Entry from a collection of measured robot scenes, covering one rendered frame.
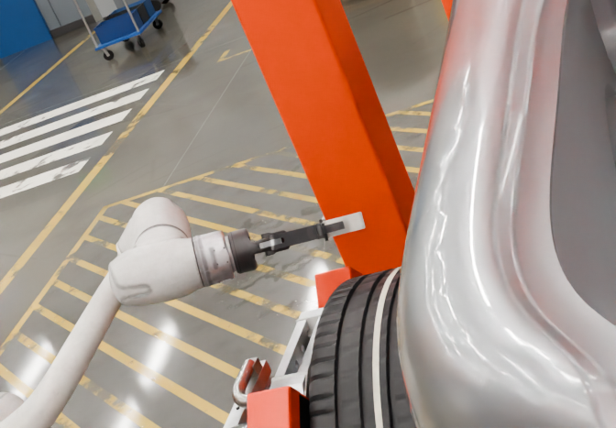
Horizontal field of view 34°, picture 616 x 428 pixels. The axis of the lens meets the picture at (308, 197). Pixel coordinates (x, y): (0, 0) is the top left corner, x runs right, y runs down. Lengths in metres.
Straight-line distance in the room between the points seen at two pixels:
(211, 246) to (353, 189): 0.45
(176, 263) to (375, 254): 0.56
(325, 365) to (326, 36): 0.69
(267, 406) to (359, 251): 0.67
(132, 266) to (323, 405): 0.42
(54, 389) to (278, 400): 0.50
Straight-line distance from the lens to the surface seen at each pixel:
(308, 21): 1.95
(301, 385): 1.62
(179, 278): 1.72
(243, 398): 1.87
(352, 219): 1.77
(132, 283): 1.73
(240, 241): 1.73
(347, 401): 1.52
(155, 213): 1.86
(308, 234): 1.73
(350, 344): 1.57
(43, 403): 1.89
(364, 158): 2.04
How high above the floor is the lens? 1.93
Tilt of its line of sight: 21 degrees down
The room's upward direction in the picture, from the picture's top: 23 degrees counter-clockwise
